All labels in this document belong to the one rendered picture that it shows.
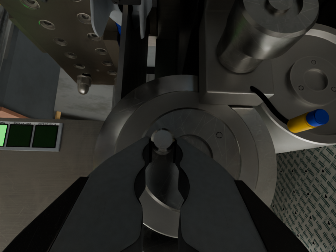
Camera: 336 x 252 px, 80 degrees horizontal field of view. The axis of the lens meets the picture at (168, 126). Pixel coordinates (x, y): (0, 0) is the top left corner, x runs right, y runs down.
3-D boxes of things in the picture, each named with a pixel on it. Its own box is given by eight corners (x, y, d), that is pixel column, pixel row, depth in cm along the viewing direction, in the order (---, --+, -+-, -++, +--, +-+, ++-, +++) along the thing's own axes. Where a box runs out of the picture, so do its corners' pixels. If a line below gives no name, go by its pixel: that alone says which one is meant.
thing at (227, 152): (221, 234, 13) (117, 186, 14) (213, 226, 15) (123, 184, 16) (256, 131, 15) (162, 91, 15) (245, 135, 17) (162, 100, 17)
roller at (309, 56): (369, 24, 20) (396, 147, 17) (253, 106, 45) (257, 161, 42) (247, 19, 19) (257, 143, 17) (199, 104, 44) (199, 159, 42)
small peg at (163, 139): (169, 155, 11) (146, 145, 11) (167, 158, 14) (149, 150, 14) (179, 133, 12) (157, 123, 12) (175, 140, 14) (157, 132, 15)
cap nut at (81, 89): (89, 75, 51) (87, 92, 50) (94, 81, 54) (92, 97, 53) (74, 74, 50) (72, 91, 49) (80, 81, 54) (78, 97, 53)
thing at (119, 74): (133, -56, 22) (120, 106, 18) (147, 60, 45) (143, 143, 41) (128, -56, 22) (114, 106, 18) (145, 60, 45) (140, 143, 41)
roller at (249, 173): (254, 92, 17) (265, 240, 15) (199, 139, 43) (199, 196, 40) (119, 88, 17) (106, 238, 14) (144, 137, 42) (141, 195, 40)
